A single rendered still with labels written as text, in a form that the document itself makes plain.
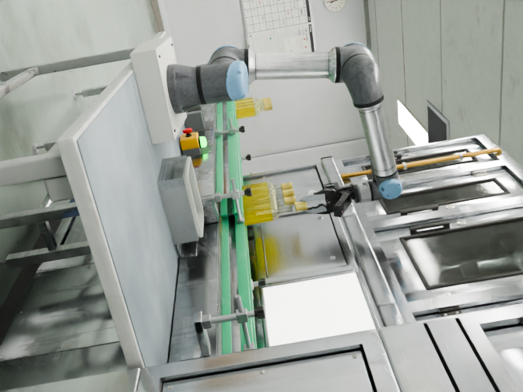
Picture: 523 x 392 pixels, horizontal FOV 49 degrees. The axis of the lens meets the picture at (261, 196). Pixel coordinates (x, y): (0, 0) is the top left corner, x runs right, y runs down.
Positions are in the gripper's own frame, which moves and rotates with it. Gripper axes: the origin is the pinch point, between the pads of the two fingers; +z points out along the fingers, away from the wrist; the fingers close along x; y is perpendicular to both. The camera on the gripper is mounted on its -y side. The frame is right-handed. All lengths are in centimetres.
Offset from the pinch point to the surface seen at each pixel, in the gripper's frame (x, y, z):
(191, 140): 21, 29, 38
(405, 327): 23, -96, -11
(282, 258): -12.7, -12.8, 11.4
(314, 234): -12.8, -0.5, -2.0
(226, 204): 6.0, 0.0, 27.7
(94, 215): 56, -89, 44
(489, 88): -47, 203, -154
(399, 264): -16.7, -22.6, -28.1
